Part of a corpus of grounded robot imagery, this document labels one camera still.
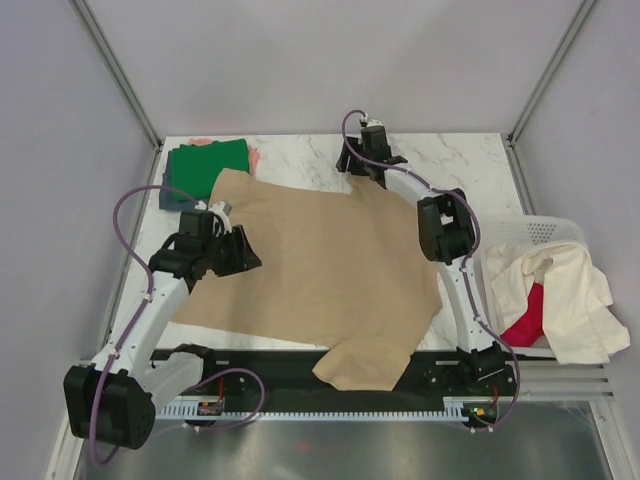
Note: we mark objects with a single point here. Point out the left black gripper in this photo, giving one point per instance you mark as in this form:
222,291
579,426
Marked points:
243,256

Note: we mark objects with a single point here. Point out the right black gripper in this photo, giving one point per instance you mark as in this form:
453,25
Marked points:
342,162

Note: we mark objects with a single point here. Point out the tan t shirt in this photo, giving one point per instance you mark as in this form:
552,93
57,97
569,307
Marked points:
342,271

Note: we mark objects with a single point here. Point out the red t shirt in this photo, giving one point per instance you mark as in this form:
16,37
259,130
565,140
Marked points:
529,327

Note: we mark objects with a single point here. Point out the cream t shirt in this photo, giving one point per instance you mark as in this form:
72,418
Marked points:
575,317

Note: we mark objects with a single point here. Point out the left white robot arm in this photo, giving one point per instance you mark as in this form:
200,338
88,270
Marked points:
114,399

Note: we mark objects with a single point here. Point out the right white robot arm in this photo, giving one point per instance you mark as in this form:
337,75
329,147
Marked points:
448,234

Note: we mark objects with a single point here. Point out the folded pink t shirt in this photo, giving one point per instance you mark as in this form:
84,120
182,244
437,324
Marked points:
254,154

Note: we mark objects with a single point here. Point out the folded blue t shirt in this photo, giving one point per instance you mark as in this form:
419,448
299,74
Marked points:
172,202

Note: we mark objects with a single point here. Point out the folded green t shirt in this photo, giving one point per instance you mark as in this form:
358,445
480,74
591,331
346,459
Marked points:
212,159

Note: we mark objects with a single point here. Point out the white plastic basket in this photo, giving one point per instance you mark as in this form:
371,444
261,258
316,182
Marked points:
519,230

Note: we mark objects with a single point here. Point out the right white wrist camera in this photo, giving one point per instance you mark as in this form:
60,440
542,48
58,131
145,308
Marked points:
367,121

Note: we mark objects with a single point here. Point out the white cable duct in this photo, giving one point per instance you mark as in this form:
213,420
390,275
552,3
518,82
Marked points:
194,410

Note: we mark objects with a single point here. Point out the right aluminium frame post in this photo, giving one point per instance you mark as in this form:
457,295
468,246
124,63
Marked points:
562,49

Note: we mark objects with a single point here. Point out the aluminium frame post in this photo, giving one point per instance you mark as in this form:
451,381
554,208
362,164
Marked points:
97,36
562,49

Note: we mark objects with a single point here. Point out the left aluminium frame post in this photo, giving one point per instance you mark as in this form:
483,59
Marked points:
97,36

